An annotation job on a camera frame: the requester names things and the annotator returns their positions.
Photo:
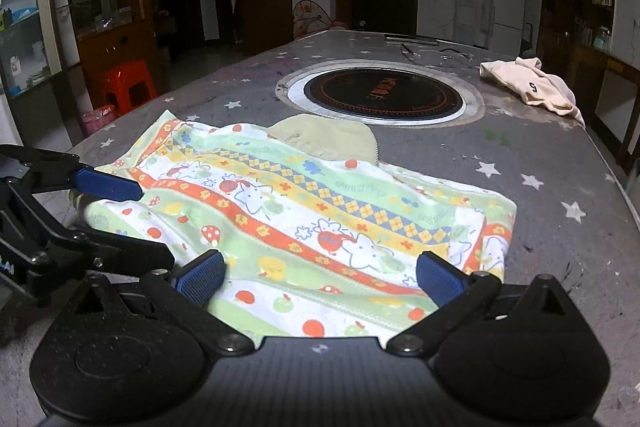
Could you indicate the cream beige garment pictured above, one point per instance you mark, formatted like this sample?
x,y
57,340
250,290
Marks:
x,y
524,77

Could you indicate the colourful patterned child shirt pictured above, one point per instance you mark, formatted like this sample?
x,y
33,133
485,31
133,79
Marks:
x,y
313,247

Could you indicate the round black induction cooker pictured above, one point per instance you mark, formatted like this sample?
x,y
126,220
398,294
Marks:
x,y
383,94

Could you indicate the brown wooden side table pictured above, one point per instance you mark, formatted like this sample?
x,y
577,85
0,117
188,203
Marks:
x,y
606,90

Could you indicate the pink waste basket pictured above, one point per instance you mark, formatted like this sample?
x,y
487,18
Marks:
x,y
98,118

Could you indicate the water dispenser with blue bottle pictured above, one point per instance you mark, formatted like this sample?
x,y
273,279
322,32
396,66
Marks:
x,y
464,21

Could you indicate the grey star-patterned table cover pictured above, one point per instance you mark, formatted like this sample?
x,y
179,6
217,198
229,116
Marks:
x,y
553,342

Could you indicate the pink dotted kids sofa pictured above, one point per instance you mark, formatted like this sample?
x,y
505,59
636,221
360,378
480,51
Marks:
x,y
309,18

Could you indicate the red plastic stool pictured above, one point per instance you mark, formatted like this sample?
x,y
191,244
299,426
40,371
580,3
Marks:
x,y
126,87

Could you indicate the white refrigerator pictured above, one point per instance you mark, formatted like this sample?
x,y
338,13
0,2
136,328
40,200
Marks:
x,y
505,26

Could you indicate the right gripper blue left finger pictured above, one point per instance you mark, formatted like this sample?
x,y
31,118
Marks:
x,y
201,278

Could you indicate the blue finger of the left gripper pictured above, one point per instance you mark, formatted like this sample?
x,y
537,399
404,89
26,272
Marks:
x,y
103,185

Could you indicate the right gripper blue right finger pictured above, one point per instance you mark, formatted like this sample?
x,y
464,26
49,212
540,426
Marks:
x,y
438,279

